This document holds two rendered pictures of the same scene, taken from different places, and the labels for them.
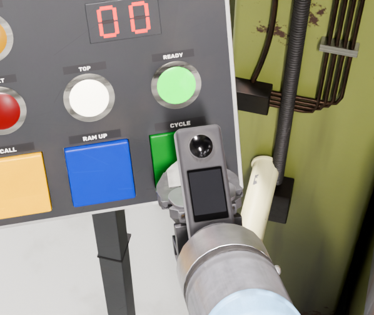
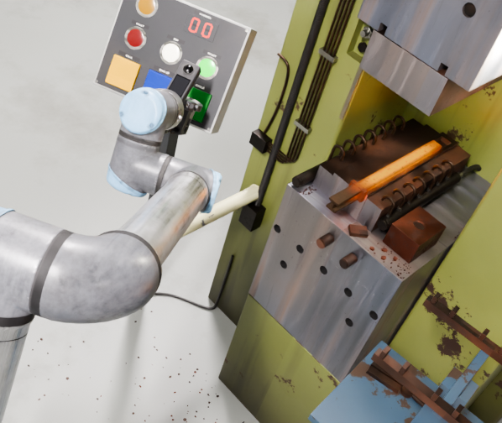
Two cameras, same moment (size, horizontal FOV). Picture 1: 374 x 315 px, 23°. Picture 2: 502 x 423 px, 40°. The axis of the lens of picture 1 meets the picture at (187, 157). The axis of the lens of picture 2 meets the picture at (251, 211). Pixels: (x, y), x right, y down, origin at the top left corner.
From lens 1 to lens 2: 0.94 m
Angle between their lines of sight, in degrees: 18
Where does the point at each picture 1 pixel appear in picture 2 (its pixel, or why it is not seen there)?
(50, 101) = (155, 45)
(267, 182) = (248, 194)
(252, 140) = (255, 174)
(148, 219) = (208, 242)
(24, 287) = not seen: hidden behind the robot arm
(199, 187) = (177, 81)
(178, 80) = (208, 65)
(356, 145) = not seen: hidden behind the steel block
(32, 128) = (143, 53)
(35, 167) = (134, 69)
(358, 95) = (305, 163)
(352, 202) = not seen: hidden behind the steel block
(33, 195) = (127, 80)
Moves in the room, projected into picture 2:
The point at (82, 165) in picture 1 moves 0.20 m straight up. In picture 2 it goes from (152, 80) to (164, 8)
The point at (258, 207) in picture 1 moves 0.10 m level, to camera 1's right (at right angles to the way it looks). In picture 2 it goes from (235, 199) to (263, 216)
